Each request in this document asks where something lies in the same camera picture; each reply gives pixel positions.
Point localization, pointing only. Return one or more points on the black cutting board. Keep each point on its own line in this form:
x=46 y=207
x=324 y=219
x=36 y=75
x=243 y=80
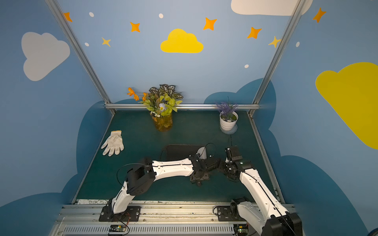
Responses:
x=175 y=152

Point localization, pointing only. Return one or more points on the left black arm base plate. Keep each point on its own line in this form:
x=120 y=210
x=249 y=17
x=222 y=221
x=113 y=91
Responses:
x=131 y=214

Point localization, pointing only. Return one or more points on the right aluminium upright post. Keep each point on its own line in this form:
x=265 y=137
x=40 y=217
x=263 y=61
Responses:
x=289 y=30

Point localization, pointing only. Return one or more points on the cleaver knife black handle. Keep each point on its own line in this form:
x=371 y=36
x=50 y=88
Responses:
x=201 y=153

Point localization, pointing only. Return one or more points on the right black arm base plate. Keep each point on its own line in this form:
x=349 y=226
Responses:
x=227 y=213

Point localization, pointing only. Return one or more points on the aluminium front rail frame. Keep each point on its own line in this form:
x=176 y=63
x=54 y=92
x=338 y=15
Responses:
x=156 y=219

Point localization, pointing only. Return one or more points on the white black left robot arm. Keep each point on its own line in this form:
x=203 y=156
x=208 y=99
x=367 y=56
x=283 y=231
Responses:
x=144 y=173

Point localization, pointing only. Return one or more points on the aluminium upright post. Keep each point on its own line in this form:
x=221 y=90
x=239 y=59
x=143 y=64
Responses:
x=289 y=30
x=69 y=33

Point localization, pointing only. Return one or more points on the controller circuit board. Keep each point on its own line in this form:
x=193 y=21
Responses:
x=116 y=229
x=241 y=230

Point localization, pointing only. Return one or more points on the flower bouquet amber vase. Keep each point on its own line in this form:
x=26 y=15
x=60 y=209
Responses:
x=161 y=102

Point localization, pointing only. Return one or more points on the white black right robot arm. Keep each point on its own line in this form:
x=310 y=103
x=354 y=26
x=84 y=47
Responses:
x=270 y=218

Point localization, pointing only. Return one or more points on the right controller circuit board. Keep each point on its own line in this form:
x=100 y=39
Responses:
x=241 y=230

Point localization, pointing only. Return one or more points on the white cotton glove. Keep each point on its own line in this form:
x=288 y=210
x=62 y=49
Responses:
x=113 y=144

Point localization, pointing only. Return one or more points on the left aluminium upright post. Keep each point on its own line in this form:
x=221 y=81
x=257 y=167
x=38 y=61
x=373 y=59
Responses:
x=69 y=33

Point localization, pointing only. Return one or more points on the aluminium rear crossbar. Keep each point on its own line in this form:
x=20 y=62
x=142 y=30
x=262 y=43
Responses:
x=120 y=106

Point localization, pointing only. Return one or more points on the left controller circuit board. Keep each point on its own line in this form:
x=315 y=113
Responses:
x=116 y=229

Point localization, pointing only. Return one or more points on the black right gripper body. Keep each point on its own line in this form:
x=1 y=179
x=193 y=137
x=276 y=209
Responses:
x=226 y=167

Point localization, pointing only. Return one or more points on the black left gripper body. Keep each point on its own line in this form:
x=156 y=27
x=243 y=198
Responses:
x=199 y=175

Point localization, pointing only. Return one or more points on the lavender plant white pot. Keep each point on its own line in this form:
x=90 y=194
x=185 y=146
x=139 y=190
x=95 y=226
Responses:
x=228 y=117

